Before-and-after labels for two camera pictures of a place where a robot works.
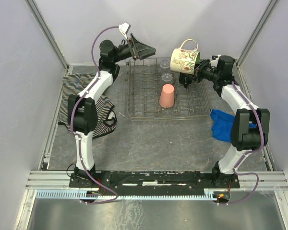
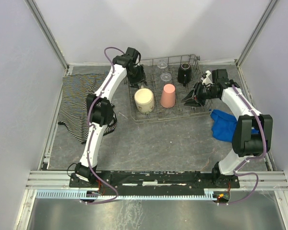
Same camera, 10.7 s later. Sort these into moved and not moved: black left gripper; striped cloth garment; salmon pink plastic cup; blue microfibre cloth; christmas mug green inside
Moved: black left gripper; christmas mug green inside
Not moved: blue microfibre cloth; striped cloth garment; salmon pink plastic cup
